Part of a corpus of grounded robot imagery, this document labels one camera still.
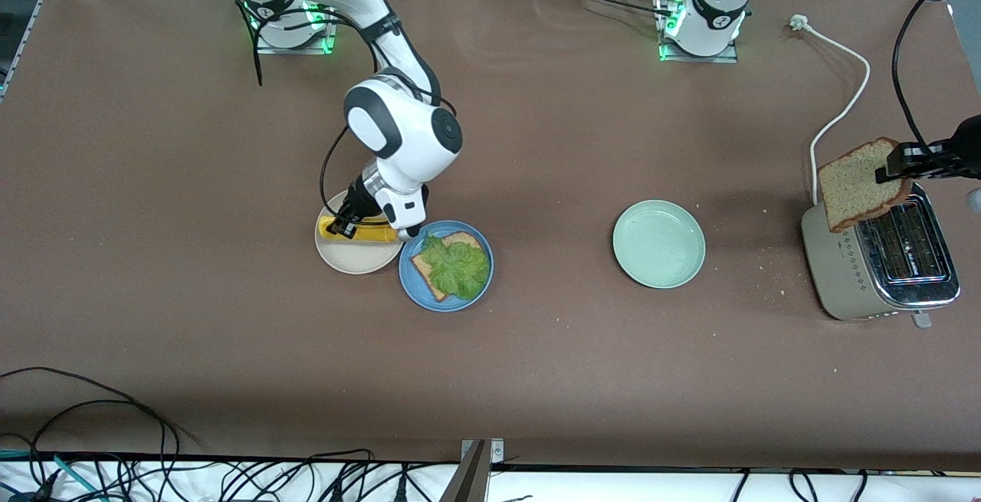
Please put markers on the blue plate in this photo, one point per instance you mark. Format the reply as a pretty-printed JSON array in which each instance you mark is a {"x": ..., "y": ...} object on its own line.
[{"x": 460, "y": 304}]

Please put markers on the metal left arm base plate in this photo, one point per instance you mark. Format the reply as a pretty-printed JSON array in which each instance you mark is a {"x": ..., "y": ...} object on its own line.
[{"x": 728, "y": 58}]

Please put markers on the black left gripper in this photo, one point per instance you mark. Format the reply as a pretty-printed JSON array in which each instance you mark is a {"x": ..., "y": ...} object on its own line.
[{"x": 967, "y": 142}]

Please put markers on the green lettuce leaf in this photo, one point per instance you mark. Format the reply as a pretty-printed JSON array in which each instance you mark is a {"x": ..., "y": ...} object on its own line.
[{"x": 456, "y": 268}]

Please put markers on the light green plate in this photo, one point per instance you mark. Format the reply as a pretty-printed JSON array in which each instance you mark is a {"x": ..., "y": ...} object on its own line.
[{"x": 659, "y": 244}]

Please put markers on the brown bread slice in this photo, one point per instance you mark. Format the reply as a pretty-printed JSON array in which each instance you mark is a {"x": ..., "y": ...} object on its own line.
[
  {"x": 421, "y": 268},
  {"x": 854, "y": 188}
]

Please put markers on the long aluminium profile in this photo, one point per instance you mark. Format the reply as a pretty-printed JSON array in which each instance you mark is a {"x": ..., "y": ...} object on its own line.
[{"x": 31, "y": 19}]

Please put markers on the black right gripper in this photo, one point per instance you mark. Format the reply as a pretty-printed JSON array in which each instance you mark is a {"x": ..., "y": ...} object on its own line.
[{"x": 357, "y": 201}]

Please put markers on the silver metal clamp bracket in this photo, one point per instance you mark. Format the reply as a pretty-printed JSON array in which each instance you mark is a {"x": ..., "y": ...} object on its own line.
[{"x": 497, "y": 452}]

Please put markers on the grey metal bar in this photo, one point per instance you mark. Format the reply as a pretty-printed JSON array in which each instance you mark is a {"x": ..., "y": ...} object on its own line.
[{"x": 467, "y": 479}]

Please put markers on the yellow squeeze bottle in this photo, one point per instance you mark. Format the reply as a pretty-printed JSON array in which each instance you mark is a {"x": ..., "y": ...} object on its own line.
[{"x": 375, "y": 234}]

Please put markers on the beige chrome toaster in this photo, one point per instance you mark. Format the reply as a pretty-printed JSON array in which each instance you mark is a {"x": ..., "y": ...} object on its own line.
[{"x": 843, "y": 280}]

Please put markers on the beige plate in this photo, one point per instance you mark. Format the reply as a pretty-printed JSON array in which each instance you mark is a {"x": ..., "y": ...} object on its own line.
[{"x": 352, "y": 260}]

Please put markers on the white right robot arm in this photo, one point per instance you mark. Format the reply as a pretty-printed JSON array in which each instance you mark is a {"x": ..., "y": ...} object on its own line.
[{"x": 398, "y": 126}]

